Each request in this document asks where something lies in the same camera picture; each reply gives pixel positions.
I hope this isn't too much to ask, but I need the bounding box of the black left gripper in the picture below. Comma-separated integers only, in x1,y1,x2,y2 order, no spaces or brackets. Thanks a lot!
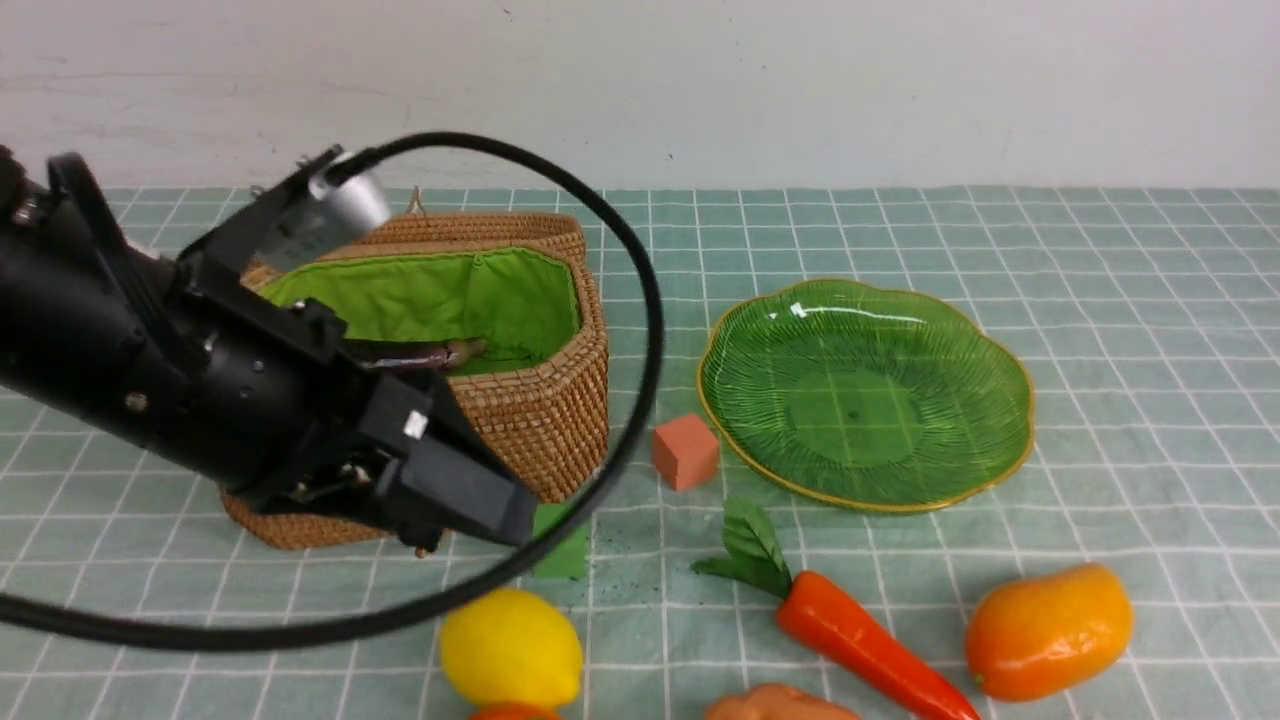
175,252,539,550

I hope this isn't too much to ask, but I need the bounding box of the dark purple eggplant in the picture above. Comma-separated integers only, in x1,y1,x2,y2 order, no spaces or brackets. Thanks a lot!
342,338,488,372

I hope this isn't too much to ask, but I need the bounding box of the yellow lemon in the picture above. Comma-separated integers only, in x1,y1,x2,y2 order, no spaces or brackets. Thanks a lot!
439,587,585,710

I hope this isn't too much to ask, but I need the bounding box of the orange persimmon with green top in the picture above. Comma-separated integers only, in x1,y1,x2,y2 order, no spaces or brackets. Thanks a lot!
468,702,562,720

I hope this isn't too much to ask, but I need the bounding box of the orange carrot with leaves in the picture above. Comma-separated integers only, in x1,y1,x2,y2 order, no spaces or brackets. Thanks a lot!
690,495,980,719

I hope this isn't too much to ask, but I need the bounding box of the orange yellow mango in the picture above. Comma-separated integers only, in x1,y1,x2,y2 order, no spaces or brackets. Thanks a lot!
964,562,1135,703

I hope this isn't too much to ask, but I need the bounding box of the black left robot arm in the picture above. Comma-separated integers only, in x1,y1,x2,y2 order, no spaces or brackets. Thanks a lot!
1,147,538,548

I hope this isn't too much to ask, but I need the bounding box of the green foam cube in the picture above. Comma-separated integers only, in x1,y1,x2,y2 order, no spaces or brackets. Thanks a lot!
532,503,590,580

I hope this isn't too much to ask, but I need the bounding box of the woven wicker basket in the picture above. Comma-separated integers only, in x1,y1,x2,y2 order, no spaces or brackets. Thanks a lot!
244,243,609,503

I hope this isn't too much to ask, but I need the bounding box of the salmon pink foam cube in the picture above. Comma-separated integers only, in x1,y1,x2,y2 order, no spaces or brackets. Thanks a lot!
652,413,721,492

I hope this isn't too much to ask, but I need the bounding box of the wicker basket lid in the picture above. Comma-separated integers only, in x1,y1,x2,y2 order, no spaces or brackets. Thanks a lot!
320,211,588,268

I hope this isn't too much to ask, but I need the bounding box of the tan potato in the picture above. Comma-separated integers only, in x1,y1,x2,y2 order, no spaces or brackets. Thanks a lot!
703,683,861,720

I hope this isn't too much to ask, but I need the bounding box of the green glass plate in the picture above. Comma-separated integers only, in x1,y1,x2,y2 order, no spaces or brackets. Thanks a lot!
695,278,1036,515

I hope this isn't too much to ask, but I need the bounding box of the green checkered tablecloth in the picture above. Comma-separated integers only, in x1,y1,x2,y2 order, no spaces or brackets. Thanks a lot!
1,186,1279,719

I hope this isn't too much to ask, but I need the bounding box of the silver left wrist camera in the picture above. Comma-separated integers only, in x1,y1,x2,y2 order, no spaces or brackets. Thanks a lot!
205,145,393,275

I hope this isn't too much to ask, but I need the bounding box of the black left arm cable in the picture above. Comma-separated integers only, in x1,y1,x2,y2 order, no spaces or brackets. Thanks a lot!
0,131,667,653

